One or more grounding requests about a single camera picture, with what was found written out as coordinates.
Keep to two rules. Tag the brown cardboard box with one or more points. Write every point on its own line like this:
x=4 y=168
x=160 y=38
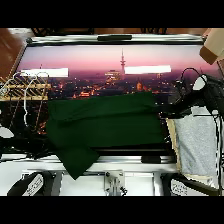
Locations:
x=213 y=46

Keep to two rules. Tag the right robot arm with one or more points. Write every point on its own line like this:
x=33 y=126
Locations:
x=208 y=95

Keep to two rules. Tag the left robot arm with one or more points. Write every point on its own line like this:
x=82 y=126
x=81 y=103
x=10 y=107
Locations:
x=30 y=185

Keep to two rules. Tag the grey garment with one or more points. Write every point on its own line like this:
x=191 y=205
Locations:
x=195 y=146

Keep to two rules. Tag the silver frame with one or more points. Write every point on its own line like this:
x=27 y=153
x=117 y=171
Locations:
x=113 y=181

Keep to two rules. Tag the white clothes hanger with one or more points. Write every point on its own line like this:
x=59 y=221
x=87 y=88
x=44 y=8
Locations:
x=25 y=100

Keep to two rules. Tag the green T-shirt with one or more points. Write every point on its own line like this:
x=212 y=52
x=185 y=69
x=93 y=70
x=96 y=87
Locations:
x=106 y=120

